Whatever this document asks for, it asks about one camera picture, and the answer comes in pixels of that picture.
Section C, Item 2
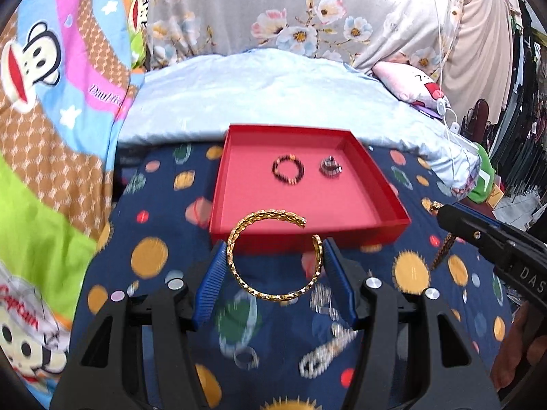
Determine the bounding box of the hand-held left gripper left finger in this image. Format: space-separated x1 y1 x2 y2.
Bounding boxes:
49 239 228 410

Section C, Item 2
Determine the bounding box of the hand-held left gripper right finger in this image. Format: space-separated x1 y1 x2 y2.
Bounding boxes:
322 237 503 410

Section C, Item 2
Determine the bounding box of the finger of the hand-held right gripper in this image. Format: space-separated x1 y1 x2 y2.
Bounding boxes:
436 203 547 275

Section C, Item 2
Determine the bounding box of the gold bangle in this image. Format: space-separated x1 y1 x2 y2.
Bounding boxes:
226 209 324 306

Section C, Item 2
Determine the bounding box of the gold chain bracelet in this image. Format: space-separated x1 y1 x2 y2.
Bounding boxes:
428 201 456 271

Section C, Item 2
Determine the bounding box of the red shallow box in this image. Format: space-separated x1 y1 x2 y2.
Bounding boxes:
209 124 412 252

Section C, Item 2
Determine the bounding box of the person's right hand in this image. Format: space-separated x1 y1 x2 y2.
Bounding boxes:
489 305 535 391

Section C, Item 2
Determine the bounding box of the green plush toy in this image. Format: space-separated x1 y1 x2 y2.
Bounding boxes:
467 142 497 204

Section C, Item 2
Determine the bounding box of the navy planet print sheet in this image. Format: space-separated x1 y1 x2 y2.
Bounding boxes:
68 139 528 410

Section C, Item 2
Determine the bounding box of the rack of dark clothes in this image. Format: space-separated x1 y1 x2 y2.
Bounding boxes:
489 0 547 227

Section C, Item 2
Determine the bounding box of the dark red wooden chair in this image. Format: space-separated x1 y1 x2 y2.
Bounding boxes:
463 98 493 142

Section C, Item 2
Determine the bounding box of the pink cartoon pillow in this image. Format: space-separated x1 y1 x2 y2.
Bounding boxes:
372 60 450 117

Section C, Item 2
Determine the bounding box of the beige hanging garment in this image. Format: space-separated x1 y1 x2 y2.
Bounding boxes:
441 0 523 114

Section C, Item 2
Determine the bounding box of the light blue satin pillow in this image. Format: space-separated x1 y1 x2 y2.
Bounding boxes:
117 47 483 199

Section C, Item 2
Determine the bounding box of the cartoon monkey print blanket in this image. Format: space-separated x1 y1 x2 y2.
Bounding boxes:
0 0 151 410

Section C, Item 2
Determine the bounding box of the grey floral quilt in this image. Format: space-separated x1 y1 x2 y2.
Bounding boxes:
144 0 469 78

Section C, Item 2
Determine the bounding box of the clear crystal bracelet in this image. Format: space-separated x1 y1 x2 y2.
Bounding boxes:
308 285 343 322

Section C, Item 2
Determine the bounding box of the silver chain bracelet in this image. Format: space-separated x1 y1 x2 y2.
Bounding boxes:
298 328 356 379

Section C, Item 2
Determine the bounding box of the clear silver ring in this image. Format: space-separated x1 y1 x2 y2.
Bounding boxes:
232 345 261 370

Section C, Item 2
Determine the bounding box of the white earphone cable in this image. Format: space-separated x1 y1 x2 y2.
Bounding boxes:
431 0 467 138

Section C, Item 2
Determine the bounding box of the dark beaded bracelet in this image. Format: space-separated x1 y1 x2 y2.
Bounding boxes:
272 154 307 187

